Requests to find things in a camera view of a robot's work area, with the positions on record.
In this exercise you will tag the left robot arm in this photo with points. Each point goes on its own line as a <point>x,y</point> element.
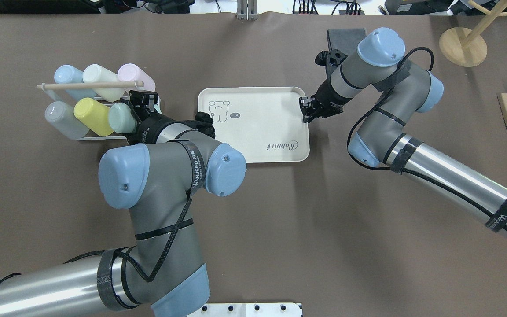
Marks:
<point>155,178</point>

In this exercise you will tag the white wire cup rack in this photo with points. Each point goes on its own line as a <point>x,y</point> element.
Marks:
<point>51,90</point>

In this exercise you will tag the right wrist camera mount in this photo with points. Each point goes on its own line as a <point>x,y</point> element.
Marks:
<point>330,60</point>

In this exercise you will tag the aluminium frame post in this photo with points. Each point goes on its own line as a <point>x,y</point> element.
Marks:
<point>247,10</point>

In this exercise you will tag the pink plastic cup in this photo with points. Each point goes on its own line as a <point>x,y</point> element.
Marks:
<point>132,72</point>

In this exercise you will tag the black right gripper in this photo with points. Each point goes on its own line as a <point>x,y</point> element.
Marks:
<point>326,100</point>

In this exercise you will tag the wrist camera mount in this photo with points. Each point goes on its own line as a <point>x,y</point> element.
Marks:
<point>205,124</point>
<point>330,60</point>

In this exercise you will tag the yellow plastic cup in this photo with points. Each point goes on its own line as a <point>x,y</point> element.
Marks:
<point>93,114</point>

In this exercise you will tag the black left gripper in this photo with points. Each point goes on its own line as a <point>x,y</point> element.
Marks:
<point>151,128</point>

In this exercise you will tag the white rabbit print tray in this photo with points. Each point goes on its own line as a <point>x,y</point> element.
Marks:
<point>264,124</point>

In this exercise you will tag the green plastic cup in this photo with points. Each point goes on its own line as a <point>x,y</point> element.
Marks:
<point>121,120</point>

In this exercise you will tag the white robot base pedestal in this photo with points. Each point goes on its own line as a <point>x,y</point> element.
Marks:
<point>253,309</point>

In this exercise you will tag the light blue plastic cup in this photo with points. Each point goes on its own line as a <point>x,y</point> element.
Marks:
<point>68,74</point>

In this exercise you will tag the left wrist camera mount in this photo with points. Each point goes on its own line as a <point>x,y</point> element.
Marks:
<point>205,124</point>

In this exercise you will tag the grey translucent plastic cup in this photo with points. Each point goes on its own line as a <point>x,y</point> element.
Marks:
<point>61,116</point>

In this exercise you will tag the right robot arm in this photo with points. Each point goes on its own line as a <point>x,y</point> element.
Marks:
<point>355,60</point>

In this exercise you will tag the wooden mug tree stand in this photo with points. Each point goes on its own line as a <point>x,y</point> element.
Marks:
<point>465,47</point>

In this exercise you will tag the folded grey cloth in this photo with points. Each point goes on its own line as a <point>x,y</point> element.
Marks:
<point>345,40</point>

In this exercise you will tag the cream white plastic cup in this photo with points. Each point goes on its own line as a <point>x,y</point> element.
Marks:
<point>98,74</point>

